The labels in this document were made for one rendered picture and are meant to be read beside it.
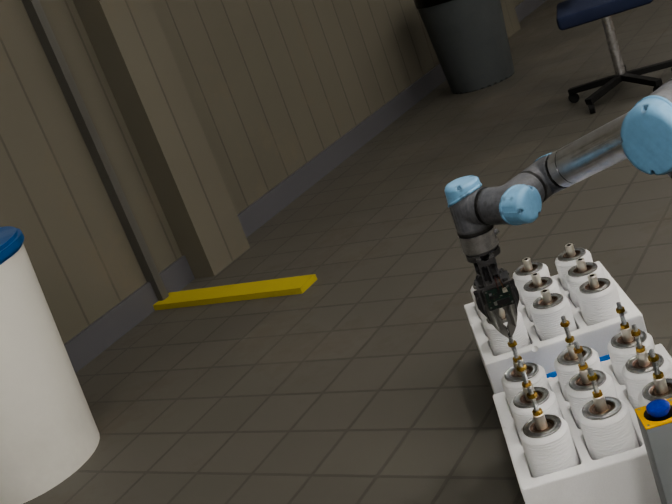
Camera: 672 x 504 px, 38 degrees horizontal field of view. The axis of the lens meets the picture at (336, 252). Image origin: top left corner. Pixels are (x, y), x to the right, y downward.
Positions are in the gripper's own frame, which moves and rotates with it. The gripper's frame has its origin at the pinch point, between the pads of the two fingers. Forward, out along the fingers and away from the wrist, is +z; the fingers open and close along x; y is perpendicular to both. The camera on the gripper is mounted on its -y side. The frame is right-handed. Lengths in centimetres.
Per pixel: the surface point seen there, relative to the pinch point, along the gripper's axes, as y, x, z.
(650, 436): 45.0, 16.6, 5.4
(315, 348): -106, -61, 36
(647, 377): 17.0, 22.9, 10.7
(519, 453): 19.9, -5.6, 17.2
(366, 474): -19, -44, 35
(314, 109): -351, -59, 2
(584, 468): 31.2, 5.2, 17.2
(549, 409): 16.6, 2.8, 11.6
